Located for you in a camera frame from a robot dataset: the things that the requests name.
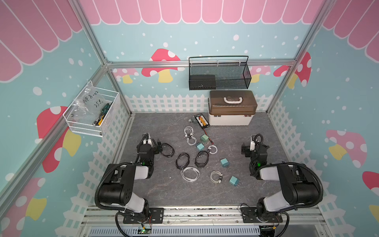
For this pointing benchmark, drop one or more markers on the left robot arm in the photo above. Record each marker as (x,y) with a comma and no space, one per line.
(115,190)

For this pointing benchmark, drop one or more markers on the green yellow tool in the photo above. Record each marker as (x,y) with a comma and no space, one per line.
(102,115)

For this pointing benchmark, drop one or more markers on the teal charger cube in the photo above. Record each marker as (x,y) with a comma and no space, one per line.
(200,146)
(234,181)
(224,162)

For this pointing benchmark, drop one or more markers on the white wire wall basket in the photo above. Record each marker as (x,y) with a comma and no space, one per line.
(84,125)

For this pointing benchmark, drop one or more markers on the black box in basket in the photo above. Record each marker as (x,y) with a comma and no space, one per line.
(202,82)

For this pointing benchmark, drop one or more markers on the black orange battery pack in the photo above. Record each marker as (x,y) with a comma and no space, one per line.
(202,121)

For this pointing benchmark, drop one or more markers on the brown lidded storage box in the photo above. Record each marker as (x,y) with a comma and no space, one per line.
(231,107)

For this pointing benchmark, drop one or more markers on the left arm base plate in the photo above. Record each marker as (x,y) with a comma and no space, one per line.
(153,216)

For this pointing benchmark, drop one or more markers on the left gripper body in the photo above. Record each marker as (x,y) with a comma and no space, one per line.
(152,145)

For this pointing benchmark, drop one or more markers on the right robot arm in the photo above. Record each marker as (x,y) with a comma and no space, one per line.
(300,187)

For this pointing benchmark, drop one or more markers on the green circuit board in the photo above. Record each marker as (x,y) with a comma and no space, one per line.
(144,231)

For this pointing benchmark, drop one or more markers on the small grey adapter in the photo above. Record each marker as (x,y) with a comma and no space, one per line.
(191,120)

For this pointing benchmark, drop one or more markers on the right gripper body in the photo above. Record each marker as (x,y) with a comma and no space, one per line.
(247,148)

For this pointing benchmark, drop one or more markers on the green charger cube far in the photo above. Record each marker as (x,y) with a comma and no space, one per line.
(204,138)

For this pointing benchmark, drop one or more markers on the clear plastic labelled bag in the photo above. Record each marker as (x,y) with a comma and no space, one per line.
(89,102)

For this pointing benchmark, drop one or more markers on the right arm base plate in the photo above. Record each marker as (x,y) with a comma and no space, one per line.
(258,215)

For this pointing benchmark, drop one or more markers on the black mesh wall basket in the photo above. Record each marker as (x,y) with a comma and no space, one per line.
(231,72)

